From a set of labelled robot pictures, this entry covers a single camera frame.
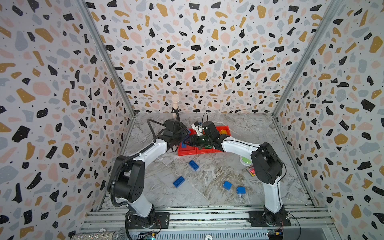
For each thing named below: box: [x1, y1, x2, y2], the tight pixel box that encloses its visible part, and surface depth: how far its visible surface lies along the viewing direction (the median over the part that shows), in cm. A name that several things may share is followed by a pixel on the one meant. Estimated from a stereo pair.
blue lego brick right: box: [236, 186, 246, 195], surface depth 85 cm
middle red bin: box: [195, 147, 217, 154], surface depth 98 cm
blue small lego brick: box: [222, 180, 233, 191], surface depth 87 cm
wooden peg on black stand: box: [171, 94, 182, 121], surface depth 94 cm
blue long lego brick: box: [173, 175, 185, 188], surface depth 87 cm
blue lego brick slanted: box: [188, 160, 199, 171], surface depth 94 cm
